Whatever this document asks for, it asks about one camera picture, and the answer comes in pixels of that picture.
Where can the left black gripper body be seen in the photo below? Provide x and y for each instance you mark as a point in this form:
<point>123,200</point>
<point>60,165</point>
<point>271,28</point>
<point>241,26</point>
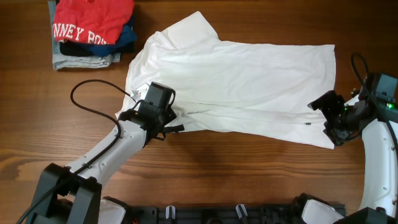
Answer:
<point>168,123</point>

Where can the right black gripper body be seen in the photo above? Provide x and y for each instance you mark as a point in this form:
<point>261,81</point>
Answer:
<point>330,116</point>

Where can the white t-shirt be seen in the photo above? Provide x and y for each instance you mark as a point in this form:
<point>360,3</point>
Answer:
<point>225,86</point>

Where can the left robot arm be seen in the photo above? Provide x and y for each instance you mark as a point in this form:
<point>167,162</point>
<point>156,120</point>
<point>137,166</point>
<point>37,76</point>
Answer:
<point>72,194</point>

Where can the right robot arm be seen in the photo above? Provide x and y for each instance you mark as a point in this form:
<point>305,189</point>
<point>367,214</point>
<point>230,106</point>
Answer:
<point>371,113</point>

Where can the black shirt neck label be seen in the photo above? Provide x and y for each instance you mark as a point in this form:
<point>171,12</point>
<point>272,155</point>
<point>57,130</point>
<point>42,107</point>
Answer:
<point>173,129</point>

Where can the navy blue folded garment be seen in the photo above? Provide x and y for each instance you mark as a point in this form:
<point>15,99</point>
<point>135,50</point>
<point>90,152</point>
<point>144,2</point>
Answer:
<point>128,33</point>

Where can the light grey folded jeans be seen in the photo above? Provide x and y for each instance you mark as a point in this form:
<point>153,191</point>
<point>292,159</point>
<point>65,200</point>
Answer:
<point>60,60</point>

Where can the black folded garment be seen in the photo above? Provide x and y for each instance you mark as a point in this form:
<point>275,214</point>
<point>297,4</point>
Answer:
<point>73,49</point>

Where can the red folded t-shirt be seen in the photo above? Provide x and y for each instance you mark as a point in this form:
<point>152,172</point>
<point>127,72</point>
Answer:
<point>98,22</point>

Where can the left grey rail clip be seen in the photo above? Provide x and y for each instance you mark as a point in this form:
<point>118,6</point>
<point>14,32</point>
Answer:
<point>170,212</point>

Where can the grey rail clip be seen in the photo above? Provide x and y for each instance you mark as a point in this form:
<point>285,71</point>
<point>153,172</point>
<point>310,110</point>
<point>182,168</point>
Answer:
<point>170,212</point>
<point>241,211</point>

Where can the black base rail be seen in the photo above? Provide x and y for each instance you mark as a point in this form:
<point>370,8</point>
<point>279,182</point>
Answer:
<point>269,213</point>

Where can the right grey rail clip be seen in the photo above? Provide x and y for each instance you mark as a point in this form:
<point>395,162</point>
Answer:
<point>241,211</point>

